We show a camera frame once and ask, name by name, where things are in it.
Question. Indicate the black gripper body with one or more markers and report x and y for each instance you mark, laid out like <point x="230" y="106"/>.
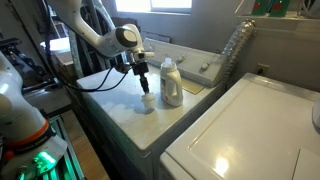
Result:
<point x="140" y="68"/>

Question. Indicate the white detergent lid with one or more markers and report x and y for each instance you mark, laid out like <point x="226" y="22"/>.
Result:
<point x="148" y="101"/>

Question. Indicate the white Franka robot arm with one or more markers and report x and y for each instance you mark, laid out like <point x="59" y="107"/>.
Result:
<point x="100" y="40"/>

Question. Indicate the white detergent bottle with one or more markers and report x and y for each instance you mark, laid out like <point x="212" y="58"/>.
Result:
<point x="171" y="86"/>

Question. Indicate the white dryer knob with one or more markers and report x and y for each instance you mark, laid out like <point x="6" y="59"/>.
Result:
<point x="180" y="59"/>
<point x="204" y="66"/>
<point x="151" y="47"/>

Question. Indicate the grey-white dryer machine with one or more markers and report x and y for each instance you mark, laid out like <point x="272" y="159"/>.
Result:
<point x="133" y="113"/>

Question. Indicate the yellow paper sheet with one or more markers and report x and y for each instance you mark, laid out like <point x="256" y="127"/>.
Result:
<point x="192" y="87"/>

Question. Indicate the bright window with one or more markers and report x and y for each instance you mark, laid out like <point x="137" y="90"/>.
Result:
<point x="153" y="5"/>

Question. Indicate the white round tabletop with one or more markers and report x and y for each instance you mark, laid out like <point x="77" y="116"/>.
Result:
<point x="55" y="45"/>

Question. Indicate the grey side table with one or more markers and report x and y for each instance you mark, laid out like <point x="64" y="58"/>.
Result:
<point x="46" y="98"/>

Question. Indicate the white washing machine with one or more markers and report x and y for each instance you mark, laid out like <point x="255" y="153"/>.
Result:
<point x="250" y="133"/>

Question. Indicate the green box with red mark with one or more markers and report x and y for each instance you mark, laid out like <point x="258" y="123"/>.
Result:
<point x="278" y="7"/>
<point x="259" y="6"/>

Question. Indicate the beige wall outlet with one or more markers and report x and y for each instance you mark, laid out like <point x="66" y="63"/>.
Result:
<point x="262" y="69"/>

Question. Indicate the black camera stand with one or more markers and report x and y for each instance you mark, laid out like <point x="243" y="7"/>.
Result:
<point x="13" y="50"/>

